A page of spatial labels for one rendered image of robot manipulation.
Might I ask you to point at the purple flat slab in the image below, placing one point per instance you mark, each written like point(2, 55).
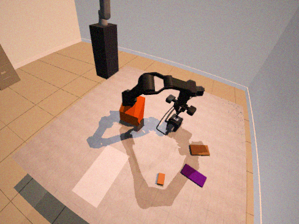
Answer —
point(193, 175)

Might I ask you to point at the orange flat rectangular pad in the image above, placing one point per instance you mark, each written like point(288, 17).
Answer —
point(199, 149)

